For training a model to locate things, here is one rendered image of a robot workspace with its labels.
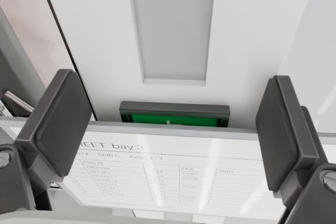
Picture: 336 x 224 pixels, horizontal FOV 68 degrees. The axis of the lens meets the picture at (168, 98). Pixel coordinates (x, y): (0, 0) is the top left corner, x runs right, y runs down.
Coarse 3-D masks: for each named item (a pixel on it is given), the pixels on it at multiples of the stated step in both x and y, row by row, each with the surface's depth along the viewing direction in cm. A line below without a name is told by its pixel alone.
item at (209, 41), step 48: (96, 0) 9; (144, 0) 9; (192, 0) 9; (240, 0) 9; (288, 0) 8; (96, 48) 11; (144, 48) 11; (192, 48) 11; (240, 48) 10; (288, 48) 10; (96, 96) 13; (144, 96) 13; (192, 96) 12; (240, 96) 12
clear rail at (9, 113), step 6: (0, 96) 24; (0, 102) 24; (6, 102) 25; (0, 108) 24; (6, 108) 25; (12, 108) 26; (0, 114) 25; (6, 114) 25; (12, 114) 26; (60, 186) 37
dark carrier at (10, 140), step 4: (0, 128) 27; (0, 132) 28; (4, 132) 28; (0, 136) 29; (4, 136) 29; (8, 136) 29; (0, 140) 29; (4, 140) 29; (8, 140) 29; (12, 140) 29
